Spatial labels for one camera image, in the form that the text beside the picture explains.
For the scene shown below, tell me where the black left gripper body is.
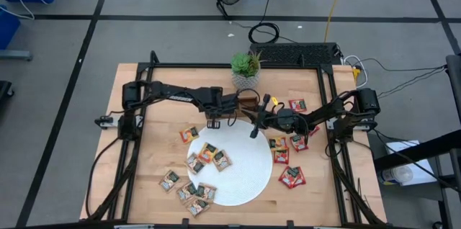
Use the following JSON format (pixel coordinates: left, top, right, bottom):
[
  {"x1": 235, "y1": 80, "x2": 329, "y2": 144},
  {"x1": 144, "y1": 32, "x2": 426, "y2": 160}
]
[{"x1": 200, "y1": 86, "x2": 240, "y2": 130}]

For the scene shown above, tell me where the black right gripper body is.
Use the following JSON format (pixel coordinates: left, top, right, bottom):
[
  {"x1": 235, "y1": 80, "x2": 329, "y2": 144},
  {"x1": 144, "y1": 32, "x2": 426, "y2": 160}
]
[{"x1": 250, "y1": 94, "x2": 300, "y2": 139}]

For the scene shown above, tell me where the orange tea packet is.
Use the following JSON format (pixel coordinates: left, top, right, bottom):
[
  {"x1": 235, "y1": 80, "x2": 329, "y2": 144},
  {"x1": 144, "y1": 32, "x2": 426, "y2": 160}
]
[
  {"x1": 179, "y1": 125, "x2": 200, "y2": 143},
  {"x1": 269, "y1": 136, "x2": 289, "y2": 151},
  {"x1": 197, "y1": 142, "x2": 219, "y2": 163}
]

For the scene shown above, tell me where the wooden three-compartment tray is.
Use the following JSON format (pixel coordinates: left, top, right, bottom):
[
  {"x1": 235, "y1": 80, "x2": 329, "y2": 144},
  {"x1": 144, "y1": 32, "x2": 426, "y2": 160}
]
[{"x1": 204, "y1": 95, "x2": 261, "y2": 119}]

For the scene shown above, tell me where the succulent in patterned grey pot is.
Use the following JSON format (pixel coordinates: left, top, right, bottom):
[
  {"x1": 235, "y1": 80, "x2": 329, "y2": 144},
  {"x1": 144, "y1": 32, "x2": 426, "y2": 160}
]
[{"x1": 230, "y1": 50, "x2": 267, "y2": 91}]

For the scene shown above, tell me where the white round woven placemat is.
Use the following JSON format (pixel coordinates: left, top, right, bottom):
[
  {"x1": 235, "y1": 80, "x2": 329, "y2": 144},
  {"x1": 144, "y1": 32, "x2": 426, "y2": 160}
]
[{"x1": 186, "y1": 118, "x2": 274, "y2": 207}]

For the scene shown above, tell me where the black metal stand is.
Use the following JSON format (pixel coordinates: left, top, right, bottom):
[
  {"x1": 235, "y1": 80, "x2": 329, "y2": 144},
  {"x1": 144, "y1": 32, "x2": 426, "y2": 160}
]
[{"x1": 373, "y1": 55, "x2": 461, "y2": 229}]

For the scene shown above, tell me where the white box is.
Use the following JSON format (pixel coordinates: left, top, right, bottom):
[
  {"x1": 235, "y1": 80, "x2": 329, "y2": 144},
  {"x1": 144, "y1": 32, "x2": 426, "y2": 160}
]
[{"x1": 377, "y1": 140, "x2": 437, "y2": 187}]

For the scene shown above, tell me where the blue cart with grey base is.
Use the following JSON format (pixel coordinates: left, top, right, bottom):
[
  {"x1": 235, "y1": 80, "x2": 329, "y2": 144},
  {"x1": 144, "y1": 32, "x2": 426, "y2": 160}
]
[{"x1": 0, "y1": 5, "x2": 34, "y2": 61}]

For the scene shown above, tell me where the black cable bundle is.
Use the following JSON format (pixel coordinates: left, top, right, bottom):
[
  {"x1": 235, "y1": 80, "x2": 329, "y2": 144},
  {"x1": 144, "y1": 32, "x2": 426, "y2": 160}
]
[
  {"x1": 325, "y1": 138, "x2": 385, "y2": 226},
  {"x1": 85, "y1": 137, "x2": 142, "y2": 222}
]

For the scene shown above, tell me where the black coiled cable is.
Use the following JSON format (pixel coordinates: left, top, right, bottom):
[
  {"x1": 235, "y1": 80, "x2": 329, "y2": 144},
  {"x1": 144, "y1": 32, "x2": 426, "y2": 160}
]
[{"x1": 247, "y1": 0, "x2": 281, "y2": 45}]

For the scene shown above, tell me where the white cable loop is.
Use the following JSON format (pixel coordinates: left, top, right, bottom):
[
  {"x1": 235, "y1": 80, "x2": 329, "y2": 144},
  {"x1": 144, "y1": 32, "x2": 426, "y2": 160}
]
[{"x1": 344, "y1": 55, "x2": 369, "y2": 89}]

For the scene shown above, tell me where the yellow cable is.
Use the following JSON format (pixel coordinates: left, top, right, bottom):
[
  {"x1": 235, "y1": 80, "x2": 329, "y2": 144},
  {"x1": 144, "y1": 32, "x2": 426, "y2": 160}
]
[{"x1": 323, "y1": 0, "x2": 350, "y2": 43}]

